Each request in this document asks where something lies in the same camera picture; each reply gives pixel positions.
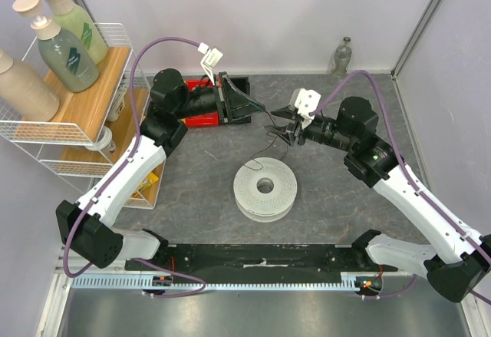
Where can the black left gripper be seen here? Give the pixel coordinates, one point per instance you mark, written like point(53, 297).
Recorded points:
point(217, 97)

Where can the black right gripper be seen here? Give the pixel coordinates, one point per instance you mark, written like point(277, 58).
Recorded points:
point(294, 130)

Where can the white perforated cable spool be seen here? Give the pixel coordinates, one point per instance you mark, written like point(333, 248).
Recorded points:
point(265, 189)

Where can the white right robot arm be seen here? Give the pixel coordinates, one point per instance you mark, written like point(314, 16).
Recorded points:
point(454, 260)

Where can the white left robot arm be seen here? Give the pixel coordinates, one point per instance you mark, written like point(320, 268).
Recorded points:
point(86, 226)

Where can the black parts bin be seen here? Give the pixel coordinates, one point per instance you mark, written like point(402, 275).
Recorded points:
point(234, 102)

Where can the red parts bin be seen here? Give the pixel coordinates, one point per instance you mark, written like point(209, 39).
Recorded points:
point(202, 104)

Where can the clear glass bottle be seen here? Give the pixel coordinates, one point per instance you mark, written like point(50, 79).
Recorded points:
point(342, 58)

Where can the yellow snack packet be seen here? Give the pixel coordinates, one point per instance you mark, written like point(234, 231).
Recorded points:
point(148, 181)

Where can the white yogurt cup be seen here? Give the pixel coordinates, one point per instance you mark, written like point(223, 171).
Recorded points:
point(117, 105)

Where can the white paper cup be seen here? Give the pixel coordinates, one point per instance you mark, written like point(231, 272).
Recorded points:
point(105, 142)

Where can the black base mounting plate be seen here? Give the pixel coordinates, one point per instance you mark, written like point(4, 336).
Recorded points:
point(192, 258)

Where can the grey-green pump bottle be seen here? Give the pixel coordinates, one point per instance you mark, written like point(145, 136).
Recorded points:
point(60, 49)

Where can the light green pump bottle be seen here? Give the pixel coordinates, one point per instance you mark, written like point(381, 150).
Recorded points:
point(75, 19)

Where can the beige pump bottle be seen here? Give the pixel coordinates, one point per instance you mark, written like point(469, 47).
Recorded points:
point(24, 89)

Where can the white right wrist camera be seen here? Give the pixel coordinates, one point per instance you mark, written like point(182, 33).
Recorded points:
point(303, 102)

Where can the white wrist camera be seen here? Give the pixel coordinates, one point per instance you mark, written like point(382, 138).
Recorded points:
point(211, 57)
point(303, 102)

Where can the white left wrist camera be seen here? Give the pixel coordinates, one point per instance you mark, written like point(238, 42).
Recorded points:
point(211, 57)

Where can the white wire wooden shelf rack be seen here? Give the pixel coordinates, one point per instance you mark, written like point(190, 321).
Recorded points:
point(59, 144)

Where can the grey slotted cable duct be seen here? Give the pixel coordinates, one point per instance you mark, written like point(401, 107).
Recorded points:
point(150, 282)

